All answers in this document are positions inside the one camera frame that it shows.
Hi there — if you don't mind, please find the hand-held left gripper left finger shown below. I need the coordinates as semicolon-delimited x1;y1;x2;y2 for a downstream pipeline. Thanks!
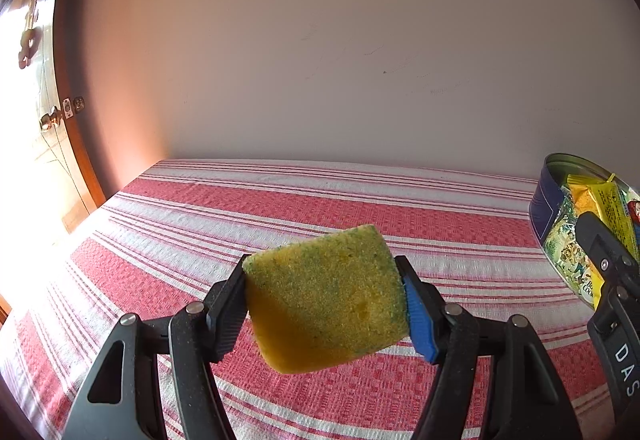
62;265;251;440

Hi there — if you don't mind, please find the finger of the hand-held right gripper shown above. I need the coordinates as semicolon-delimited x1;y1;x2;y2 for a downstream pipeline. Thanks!
574;211;640;307

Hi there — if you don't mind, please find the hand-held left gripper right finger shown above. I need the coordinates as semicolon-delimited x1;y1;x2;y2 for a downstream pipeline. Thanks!
394;256;583;440

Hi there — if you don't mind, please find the round printed cookie tin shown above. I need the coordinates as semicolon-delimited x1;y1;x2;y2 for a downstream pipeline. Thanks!
529;152;640;311

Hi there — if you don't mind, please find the yellow printed snack packet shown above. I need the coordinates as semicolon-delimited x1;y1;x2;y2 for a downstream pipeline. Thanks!
582;172;640;265

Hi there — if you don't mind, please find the yellow green scouring sponge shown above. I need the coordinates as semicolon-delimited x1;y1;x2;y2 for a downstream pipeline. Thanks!
241;224;412;376

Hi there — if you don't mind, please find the red white striped cloth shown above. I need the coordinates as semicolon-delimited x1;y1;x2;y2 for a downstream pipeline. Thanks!
0;159;640;440

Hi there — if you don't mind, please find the wooden door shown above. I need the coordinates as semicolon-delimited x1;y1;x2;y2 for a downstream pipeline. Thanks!
0;0;108;241

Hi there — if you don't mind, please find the brass door knob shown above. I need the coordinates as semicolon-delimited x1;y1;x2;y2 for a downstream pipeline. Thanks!
39;96;86;131

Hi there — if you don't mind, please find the hanging door ornament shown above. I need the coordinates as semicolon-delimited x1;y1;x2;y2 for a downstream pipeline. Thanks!
17;0;45;70

